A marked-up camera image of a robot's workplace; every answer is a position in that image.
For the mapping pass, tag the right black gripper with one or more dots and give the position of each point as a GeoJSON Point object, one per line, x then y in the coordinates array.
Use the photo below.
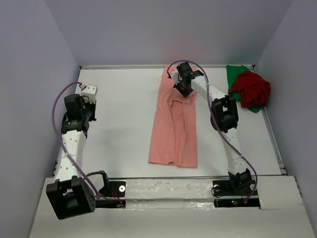
{"type": "Point", "coordinates": [185, 93]}

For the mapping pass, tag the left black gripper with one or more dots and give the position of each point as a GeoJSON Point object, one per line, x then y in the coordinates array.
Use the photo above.
{"type": "Point", "coordinates": [92, 106]}

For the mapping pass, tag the pink t shirt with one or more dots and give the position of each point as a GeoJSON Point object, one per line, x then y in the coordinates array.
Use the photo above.
{"type": "Point", "coordinates": [174, 138]}

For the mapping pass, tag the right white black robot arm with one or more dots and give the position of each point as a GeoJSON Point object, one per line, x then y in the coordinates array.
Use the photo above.
{"type": "Point", "coordinates": [191, 77]}

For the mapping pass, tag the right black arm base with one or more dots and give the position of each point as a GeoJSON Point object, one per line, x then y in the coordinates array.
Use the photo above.
{"type": "Point", "coordinates": [226, 197]}

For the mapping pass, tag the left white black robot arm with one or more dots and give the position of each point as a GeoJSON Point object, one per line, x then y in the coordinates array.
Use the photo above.
{"type": "Point", "coordinates": [72, 193]}

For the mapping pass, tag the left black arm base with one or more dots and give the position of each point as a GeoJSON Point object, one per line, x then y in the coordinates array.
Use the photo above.
{"type": "Point", "coordinates": [111, 196]}

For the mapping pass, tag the green t shirt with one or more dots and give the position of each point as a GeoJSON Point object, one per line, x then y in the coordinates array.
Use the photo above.
{"type": "Point", "coordinates": [232, 72]}

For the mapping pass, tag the red t shirt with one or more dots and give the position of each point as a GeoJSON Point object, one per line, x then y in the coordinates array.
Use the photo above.
{"type": "Point", "coordinates": [254, 91]}

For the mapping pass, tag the white foam front panel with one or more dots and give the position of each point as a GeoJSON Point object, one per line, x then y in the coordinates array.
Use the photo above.
{"type": "Point", "coordinates": [184, 208]}

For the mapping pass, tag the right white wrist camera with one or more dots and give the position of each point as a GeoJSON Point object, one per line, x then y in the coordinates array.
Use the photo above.
{"type": "Point", "coordinates": [175, 76]}

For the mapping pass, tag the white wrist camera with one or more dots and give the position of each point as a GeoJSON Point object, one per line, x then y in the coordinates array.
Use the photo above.
{"type": "Point", "coordinates": [175, 76]}
{"type": "Point", "coordinates": [89, 91]}

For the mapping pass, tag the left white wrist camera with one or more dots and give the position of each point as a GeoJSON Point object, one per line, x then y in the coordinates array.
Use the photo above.
{"type": "Point", "coordinates": [89, 91]}

